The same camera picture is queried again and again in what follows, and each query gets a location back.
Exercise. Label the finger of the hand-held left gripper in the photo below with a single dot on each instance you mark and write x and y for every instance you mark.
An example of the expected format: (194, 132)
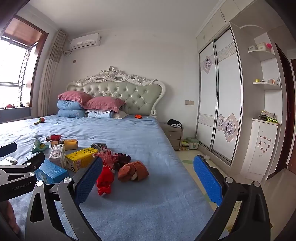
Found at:
(34, 161)
(8, 149)

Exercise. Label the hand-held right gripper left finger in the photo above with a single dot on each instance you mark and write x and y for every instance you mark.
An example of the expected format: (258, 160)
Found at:
(89, 178)

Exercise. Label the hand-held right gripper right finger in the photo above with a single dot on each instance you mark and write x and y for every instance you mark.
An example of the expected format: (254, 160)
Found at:
(207, 183)

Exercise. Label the blue box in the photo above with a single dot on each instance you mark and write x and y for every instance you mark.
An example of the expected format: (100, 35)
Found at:
(50, 172)

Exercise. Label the white milk carton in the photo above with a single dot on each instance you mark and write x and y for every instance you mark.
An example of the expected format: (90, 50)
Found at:
(56, 155)

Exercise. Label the large yellow carton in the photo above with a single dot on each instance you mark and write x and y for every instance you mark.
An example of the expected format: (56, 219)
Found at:
(79, 157)

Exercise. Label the red and white wrapper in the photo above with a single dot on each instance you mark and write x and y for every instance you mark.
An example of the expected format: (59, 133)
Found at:
(107, 157)

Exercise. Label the brown sock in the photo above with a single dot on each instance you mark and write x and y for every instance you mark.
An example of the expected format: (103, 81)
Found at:
(134, 170)

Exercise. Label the person's left hand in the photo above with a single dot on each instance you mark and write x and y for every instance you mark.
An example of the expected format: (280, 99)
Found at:
(9, 215)

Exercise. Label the small white gadget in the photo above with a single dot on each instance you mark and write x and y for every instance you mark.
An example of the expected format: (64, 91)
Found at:
(9, 160)

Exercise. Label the green snack bag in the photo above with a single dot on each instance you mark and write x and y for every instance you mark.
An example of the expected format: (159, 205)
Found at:
(38, 146)

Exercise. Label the small white floor box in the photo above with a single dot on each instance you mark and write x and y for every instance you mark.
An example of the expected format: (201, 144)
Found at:
(207, 157)

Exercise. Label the red snack packet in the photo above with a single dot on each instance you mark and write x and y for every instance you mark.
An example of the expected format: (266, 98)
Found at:
(53, 138)

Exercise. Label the printed foam play mat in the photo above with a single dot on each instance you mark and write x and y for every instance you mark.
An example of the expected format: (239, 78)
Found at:
(187, 160)

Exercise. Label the dark foil packet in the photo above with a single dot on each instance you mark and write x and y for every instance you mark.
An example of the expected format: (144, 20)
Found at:
(99, 146)

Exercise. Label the small yellow carton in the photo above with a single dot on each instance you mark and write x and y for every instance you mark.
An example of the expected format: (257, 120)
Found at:
(70, 144)

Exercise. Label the dark red sock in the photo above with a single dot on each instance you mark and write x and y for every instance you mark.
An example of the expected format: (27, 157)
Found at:
(123, 159)

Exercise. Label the red and green toy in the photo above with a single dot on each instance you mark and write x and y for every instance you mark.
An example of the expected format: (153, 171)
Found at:
(39, 121)

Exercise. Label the green and white storage box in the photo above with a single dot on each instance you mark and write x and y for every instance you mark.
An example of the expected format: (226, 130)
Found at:
(193, 143)

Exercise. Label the grey nightstand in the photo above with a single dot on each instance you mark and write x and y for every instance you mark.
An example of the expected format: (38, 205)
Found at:
(172, 136)

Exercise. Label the blue bed sheet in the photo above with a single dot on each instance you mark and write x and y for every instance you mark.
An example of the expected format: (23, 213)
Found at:
(138, 139)

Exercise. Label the white cabinet with stickers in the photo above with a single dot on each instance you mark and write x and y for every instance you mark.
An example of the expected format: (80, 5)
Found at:
(261, 148)

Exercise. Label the folded pale blue quilt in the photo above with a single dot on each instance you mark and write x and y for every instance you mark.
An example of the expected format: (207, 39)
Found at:
(99, 114)

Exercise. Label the blue folded pillows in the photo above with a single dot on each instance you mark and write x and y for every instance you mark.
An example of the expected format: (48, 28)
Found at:
(70, 105)

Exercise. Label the black cloth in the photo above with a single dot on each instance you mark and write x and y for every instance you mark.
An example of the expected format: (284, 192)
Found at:
(174, 122)

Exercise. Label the pink pillow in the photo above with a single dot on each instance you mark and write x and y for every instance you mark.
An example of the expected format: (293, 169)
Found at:
(104, 103)
(74, 96)

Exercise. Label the beige curtain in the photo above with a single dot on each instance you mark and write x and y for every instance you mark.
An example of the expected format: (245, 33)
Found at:
(52, 76)

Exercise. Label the clutter pile on cabinet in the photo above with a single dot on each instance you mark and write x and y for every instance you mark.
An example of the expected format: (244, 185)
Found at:
(268, 116)

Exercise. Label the white sliding-door wardrobe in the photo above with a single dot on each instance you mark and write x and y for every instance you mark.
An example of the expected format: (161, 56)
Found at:
(222, 92)

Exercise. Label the tufted ornate white headboard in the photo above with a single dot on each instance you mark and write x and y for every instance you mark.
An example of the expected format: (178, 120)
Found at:
(129, 92)

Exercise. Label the brown wooden door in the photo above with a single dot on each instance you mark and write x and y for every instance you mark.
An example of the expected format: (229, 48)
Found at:
(283, 115)

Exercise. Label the white air conditioner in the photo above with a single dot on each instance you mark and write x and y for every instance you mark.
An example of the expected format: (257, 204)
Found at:
(84, 41)

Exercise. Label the white shelf storage boxes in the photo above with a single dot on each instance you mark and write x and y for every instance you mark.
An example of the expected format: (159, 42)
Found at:
(259, 47)

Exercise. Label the white overhead cabinets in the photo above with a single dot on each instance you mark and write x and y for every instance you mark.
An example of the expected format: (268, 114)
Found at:
(215, 20)

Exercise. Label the window with brown frame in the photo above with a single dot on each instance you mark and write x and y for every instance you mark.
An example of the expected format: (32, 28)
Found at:
(13, 60)

